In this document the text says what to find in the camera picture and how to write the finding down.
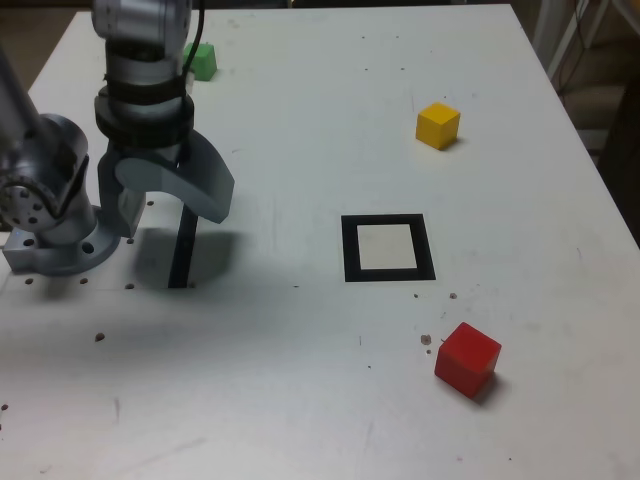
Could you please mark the red cube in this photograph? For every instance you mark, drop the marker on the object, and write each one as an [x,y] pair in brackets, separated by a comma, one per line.
[465,360]

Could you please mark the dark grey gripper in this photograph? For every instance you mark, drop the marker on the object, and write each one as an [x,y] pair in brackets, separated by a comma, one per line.
[150,151]

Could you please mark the white metal frame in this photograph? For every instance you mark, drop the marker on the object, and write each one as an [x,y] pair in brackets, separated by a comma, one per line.
[565,30]

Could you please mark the green cube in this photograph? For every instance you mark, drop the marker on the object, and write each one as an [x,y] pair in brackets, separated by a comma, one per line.
[205,62]

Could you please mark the black tape strip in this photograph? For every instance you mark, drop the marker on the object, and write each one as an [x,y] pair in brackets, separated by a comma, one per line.
[181,255]

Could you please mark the yellow cube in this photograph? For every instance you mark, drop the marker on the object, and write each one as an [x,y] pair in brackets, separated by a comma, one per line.
[437,127]

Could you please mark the black tape square outline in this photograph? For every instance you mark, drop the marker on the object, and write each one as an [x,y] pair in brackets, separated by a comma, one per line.
[350,250]

